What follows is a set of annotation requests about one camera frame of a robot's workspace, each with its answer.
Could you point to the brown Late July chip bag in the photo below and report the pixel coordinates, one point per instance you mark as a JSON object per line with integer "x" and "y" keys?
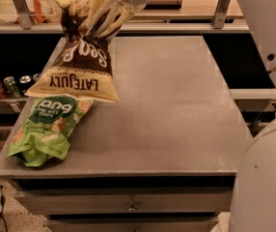
{"x": 83, "y": 69}

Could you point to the orange white plastic bag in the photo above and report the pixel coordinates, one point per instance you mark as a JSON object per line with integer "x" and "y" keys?
{"x": 15, "y": 8}

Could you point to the green rice chip bag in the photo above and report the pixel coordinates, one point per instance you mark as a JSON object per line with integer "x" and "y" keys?
{"x": 45, "y": 133}

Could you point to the metal drawer handle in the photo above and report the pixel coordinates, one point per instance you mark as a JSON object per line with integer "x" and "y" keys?
{"x": 132, "y": 208}

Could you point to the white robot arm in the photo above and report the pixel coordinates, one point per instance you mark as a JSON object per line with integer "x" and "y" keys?
{"x": 177, "y": 120}

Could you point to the left metal shelf bracket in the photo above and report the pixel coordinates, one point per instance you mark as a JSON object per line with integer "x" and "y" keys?
{"x": 24, "y": 18}

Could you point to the silver soda can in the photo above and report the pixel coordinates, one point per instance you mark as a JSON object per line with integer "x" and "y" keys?
{"x": 12, "y": 87}

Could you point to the dark soda can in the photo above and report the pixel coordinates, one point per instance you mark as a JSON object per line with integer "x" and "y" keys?
{"x": 25, "y": 82}
{"x": 36, "y": 77}

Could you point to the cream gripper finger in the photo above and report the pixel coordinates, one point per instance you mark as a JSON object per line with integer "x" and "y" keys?
{"x": 99, "y": 9}
{"x": 124, "y": 13}

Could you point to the far dark soda can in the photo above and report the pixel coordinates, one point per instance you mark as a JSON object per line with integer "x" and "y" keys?
{"x": 36, "y": 77}

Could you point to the right metal shelf bracket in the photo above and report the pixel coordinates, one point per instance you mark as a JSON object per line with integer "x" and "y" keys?
{"x": 220, "y": 14}

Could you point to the grey drawer cabinet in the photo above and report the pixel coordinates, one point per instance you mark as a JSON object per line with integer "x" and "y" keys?
{"x": 165, "y": 204}

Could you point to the metal shelf bracket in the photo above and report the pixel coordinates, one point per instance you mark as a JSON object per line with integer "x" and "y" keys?
{"x": 220, "y": 14}
{"x": 24, "y": 18}

